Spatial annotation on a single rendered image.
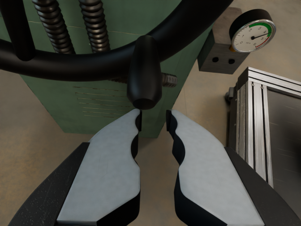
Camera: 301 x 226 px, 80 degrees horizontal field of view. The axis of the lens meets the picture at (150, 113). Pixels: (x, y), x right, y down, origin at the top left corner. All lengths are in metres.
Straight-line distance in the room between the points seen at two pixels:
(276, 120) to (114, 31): 0.77
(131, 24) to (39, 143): 0.72
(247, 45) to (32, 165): 0.87
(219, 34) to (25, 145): 0.86
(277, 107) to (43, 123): 1.08
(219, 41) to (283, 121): 0.66
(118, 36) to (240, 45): 0.23
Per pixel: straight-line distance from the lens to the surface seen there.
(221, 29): 0.41
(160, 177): 0.86
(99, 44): 0.25
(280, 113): 0.99
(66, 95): 0.61
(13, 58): 0.22
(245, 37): 0.35
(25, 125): 1.01
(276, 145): 0.89
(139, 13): 0.36
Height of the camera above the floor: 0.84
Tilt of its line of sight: 61 degrees down
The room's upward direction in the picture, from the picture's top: 16 degrees clockwise
